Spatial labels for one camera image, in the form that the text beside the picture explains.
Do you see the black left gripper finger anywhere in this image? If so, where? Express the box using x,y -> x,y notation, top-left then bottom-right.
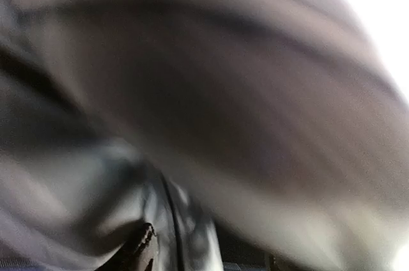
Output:
97,222 -> 158,271

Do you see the navy blue student backpack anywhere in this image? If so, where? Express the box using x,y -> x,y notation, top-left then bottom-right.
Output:
1,0 -> 408,270

